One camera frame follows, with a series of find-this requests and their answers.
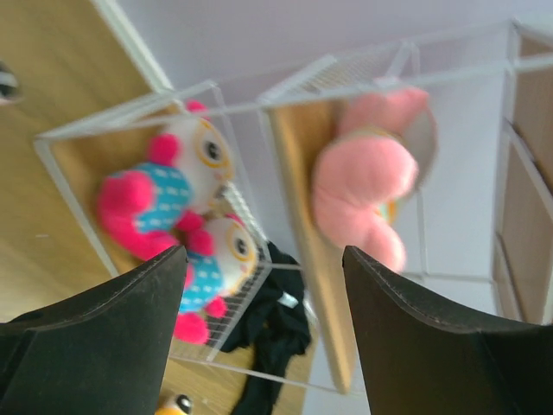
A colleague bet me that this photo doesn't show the white panda plush blue dress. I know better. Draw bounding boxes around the white panda plush blue dress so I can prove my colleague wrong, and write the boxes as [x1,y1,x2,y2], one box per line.
[97,100,234,261]

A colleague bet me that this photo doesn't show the white wire shelf rack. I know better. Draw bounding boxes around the white wire shelf rack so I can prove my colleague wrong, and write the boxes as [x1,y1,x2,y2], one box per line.
[35,15,552,393]

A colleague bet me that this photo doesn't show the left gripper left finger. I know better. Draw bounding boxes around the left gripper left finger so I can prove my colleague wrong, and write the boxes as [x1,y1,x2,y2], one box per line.
[1,246,188,414]

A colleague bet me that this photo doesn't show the yellow plush red dotted dress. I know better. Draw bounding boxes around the yellow plush red dotted dress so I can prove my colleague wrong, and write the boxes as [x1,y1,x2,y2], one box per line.
[155,393,193,415]

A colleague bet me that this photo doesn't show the white panda plush yellow glasses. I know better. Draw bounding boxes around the white panda plush yellow glasses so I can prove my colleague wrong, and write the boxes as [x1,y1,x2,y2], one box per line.
[174,214,258,344]

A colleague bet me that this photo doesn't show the pink frog plush striped shirt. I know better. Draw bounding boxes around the pink frog plush striped shirt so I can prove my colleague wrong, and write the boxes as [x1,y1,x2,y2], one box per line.
[311,86,436,272]

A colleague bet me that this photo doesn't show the black crumpled cloth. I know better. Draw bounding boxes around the black crumpled cloth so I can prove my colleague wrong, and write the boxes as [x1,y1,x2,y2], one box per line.
[220,269,312,415]

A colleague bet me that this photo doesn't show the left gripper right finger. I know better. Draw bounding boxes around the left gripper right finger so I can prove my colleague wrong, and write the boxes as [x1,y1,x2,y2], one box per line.
[342,246,552,415]

